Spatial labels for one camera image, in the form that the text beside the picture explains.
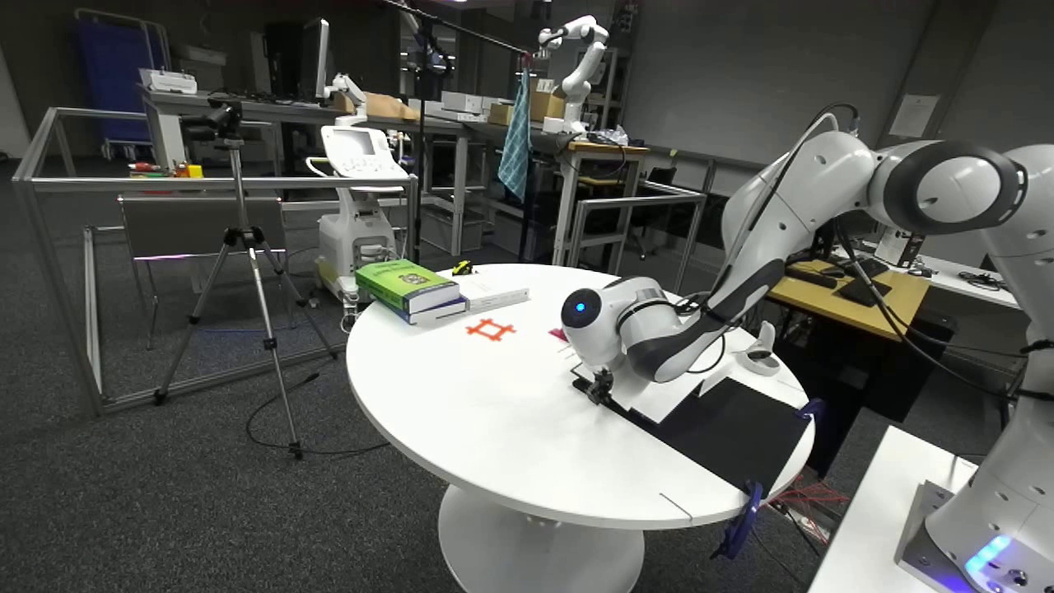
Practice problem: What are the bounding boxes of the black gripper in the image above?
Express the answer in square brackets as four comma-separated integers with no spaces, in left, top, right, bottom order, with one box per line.
[568,363,620,409]

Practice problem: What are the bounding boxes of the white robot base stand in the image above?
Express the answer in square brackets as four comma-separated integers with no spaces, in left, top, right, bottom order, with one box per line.
[804,425,982,593]

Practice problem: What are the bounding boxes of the blue and white book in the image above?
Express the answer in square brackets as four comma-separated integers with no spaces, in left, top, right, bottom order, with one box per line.
[397,289,474,328]

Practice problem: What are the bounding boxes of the green book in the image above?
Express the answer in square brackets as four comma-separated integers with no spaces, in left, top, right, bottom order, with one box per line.
[353,258,460,316]

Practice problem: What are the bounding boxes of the orange tape mark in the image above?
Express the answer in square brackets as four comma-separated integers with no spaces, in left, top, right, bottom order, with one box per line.
[463,316,521,346]

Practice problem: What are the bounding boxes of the black mouse pad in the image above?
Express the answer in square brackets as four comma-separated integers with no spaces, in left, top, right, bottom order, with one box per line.
[612,375,818,500]

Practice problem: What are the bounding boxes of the teal hanging cloth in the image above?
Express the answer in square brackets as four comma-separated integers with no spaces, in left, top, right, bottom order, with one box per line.
[494,69,536,207]

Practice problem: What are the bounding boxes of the black boom stand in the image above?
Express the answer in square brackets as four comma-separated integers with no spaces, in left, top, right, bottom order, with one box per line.
[374,0,539,266]

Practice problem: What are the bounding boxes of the cardboard box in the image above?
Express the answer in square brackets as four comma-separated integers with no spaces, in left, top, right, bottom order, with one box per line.
[359,91,422,126]
[486,89,568,126]

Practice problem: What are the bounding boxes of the white medical cart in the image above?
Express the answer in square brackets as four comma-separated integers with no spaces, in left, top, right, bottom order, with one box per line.
[304,122,413,305]

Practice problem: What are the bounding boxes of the black pad on yellow table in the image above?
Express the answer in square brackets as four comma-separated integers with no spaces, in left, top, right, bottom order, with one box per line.
[834,272,894,311]

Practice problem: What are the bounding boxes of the black tripod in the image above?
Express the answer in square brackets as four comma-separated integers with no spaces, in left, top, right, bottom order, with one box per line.
[152,136,338,465]

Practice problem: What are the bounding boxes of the white paper sheet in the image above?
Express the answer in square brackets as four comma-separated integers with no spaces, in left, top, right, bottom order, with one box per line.
[885,91,943,140]

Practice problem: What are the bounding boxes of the grey panel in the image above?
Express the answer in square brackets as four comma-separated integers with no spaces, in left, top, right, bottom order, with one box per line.
[114,193,291,262]

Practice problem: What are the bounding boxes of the dark background monitor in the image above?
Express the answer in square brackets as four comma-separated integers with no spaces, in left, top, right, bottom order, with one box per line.
[262,16,337,105]

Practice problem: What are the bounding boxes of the colourful toy blocks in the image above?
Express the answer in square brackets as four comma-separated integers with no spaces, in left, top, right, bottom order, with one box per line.
[125,161,208,180]

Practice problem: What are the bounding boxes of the small white box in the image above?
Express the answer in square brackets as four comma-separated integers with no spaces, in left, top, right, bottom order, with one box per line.
[138,65,200,100]

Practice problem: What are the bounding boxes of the blue board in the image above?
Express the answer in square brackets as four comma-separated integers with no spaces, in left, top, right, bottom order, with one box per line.
[72,9,171,148]

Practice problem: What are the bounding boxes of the white table pedestal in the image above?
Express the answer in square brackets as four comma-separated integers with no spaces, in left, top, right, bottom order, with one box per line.
[433,482,650,593]

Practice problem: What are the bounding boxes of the small metal rail frame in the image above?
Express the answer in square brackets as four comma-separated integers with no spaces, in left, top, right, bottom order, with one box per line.
[564,145,719,297]

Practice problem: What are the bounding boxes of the black camera on tripod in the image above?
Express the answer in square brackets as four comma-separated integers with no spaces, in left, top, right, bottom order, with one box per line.
[200,94,250,140]

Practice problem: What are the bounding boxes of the large metal frame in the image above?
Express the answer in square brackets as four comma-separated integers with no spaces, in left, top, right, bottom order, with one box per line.
[8,105,422,412]

